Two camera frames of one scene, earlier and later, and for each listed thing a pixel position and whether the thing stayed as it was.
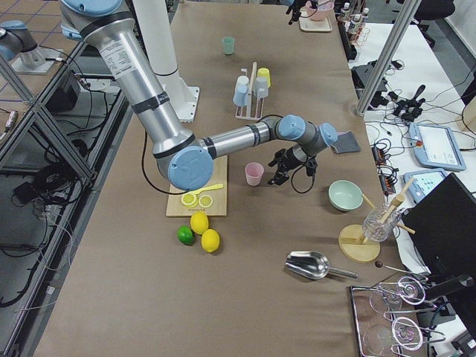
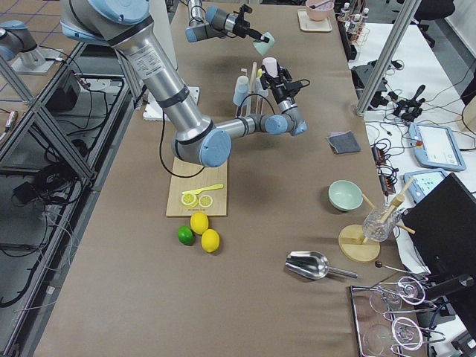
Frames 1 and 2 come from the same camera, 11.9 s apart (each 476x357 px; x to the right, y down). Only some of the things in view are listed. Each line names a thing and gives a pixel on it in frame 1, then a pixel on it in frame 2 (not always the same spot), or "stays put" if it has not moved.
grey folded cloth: [346, 143] stays put
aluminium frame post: [387, 55] stays put
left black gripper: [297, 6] -> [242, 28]
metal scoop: [313, 265] stays put
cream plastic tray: [306, 24] stays put
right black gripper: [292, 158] -> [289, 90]
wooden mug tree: [353, 246] stays put
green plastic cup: [228, 44] -> [263, 47]
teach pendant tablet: [436, 146] stays put
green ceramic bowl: [344, 195] stays put
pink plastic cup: [253, 172] -> [271, 65]
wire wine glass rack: [380, 334] stays put
